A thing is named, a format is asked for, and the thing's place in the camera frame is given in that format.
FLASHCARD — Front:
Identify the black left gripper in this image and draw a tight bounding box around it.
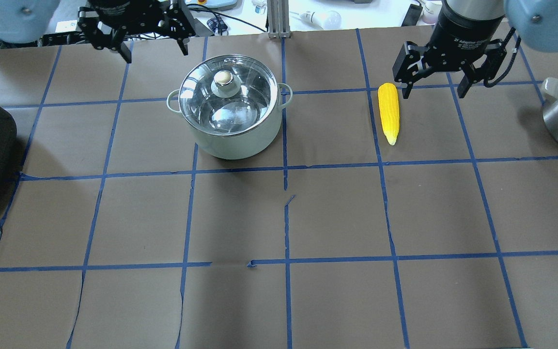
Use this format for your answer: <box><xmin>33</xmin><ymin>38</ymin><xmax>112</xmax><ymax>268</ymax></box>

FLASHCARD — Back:
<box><xmin>77</xmin><ymin>0</ymin><xmax>197</xmax><ymax>63</ymax></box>

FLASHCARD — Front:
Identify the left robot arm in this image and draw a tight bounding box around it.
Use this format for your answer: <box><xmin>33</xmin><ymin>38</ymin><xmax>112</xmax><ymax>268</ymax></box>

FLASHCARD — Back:
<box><xmin>0</xmin><ymin>0</ymin><xmax>197</xmax><ymax>63</ymax></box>

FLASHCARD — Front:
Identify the aluminium frame post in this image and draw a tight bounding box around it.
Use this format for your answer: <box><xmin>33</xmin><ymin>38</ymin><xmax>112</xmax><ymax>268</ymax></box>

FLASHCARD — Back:
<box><xmin>266</xmin><ymin>0</ymin><xmax>292</xmax><ymax>38</ymax></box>

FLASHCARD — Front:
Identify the glass pot lid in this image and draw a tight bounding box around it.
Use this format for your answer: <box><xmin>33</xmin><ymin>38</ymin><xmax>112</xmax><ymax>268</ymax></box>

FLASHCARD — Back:
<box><xmin>168</xmin><ymin>54</ymin><xmax>281</xmax><ymax>137</ymax></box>

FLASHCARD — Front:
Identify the black power adapter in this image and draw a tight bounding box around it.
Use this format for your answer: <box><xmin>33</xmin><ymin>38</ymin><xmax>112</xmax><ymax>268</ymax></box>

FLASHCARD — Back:
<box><xmin>401</xmin><ymin>3</ymin><xmax>423</xmax><ymax>27</ymax></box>

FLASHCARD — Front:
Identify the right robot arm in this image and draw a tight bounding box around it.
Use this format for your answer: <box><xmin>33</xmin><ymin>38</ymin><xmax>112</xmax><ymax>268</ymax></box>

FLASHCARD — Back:
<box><xmin>392</xmin><ymin>0</ymin><xmax>558</xmax><ymax>98</ymax></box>

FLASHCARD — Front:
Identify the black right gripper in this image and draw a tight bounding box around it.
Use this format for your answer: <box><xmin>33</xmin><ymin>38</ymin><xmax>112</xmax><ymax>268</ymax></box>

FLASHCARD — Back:
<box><xmin>393</xmin><ymin>0</ymin><xmax>509</xmax><ymax>99</ymax></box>

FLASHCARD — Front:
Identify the pale green cooking pot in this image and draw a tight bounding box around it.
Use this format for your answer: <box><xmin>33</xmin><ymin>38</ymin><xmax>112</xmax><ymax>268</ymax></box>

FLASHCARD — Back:
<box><xmin>166</xmin><ymin>54</ymin><xmax>293</xmax><ymax>160</ymax></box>

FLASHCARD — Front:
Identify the yellow toy corn cob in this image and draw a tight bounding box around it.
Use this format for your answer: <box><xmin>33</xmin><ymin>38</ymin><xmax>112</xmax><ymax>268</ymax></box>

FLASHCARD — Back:
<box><xmin>377</xmin><ymin>82</ymin><xmax>400</xmax><ymax>146</ymax></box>

